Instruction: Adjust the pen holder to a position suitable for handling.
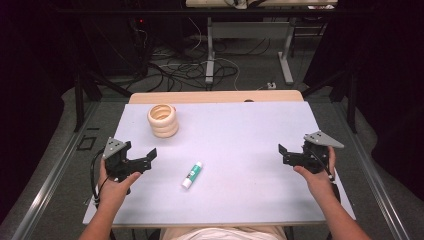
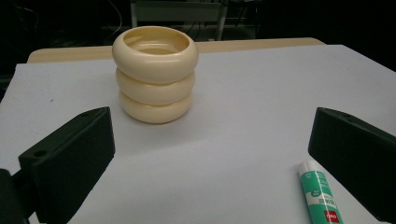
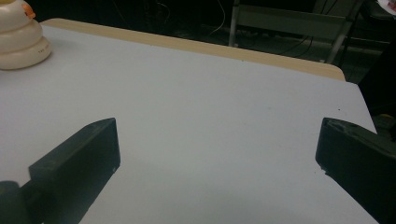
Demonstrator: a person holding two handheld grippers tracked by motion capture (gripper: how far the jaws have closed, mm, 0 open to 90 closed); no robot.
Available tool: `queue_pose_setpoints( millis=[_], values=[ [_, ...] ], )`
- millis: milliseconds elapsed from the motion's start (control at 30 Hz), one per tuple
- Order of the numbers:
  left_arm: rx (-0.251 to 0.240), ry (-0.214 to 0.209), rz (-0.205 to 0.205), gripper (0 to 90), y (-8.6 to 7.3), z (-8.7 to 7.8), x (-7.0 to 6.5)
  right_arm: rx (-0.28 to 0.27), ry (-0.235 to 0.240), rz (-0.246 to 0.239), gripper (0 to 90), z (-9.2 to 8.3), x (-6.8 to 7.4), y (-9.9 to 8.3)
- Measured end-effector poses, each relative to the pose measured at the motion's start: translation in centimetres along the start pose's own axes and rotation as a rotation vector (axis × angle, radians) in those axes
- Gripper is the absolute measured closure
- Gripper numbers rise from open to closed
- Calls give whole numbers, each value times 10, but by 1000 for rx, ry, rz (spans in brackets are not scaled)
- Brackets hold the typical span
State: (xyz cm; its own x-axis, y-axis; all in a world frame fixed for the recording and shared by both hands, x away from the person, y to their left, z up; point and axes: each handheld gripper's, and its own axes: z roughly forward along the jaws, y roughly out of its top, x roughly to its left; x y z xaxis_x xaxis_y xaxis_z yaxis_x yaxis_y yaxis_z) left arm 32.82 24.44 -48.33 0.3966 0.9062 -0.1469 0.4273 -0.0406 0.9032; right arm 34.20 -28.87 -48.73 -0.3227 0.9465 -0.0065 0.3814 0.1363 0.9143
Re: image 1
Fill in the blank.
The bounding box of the tangle of floor cables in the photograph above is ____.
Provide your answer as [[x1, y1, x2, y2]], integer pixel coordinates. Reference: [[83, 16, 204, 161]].
[[126, 16, 273, 93]]

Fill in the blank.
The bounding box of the white metal frame desk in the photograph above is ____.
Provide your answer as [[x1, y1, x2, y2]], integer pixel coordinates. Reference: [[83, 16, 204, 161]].
[[185, 0, 339, 86]]

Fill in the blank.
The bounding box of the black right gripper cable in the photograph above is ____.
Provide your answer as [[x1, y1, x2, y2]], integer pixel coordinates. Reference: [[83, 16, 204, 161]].
[[324, 166, 342, 204]]

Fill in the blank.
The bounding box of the black square floor frame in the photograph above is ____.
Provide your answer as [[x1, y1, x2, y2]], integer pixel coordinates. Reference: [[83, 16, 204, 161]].
[[76, 136, 98, 152]]

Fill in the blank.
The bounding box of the black metal stand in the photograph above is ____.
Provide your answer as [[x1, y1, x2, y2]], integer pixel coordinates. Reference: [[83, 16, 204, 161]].
[[300, 66, 358, 135], [73, 64, 134, 133]]

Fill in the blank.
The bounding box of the person's light clothing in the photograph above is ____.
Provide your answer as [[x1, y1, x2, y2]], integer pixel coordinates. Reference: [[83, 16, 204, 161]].
[[159, 225, 288, 240]]

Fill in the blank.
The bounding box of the person's left hand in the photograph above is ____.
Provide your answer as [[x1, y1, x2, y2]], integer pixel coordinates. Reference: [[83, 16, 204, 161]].
[[97, 159, 143, 209]]

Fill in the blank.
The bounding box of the grey metal floor rail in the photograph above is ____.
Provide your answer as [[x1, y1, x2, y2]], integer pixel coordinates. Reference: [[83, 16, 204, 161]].
[[332, 101, 412, 240], [10, 101, 102, 240]]

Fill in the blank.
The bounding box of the ringed wooden pen holder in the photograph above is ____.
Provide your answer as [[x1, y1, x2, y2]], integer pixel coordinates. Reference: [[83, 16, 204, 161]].
[[147, 103, 180, 139]]

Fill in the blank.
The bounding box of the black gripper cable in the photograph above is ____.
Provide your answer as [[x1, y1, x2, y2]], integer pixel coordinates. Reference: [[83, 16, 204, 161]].
[[324, 166, 342, 204], [89, 148, 111, 209]]

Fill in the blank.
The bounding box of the green and white glue stick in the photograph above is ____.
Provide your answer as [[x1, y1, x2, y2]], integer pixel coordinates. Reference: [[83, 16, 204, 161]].
[[181, 161, 204, 190]]

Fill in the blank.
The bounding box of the person's right hand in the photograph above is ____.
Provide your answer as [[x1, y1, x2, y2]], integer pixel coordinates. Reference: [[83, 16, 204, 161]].
[[292, 145, 337, 198]]

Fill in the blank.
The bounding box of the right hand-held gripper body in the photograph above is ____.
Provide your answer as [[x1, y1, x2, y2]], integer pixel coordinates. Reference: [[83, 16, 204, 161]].
[[289, 130, 345, 175]]

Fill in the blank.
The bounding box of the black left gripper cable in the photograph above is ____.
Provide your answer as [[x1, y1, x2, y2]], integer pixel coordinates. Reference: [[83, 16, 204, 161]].
[[89, 148, 111, 209]]

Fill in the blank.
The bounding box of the dark computer tower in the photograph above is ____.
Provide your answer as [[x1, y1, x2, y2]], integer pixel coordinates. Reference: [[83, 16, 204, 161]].
[[79, 14, 150, 77]]

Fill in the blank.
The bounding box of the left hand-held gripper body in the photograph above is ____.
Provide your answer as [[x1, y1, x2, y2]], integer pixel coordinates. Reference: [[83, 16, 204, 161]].
[[101, 137, 147, 183]]

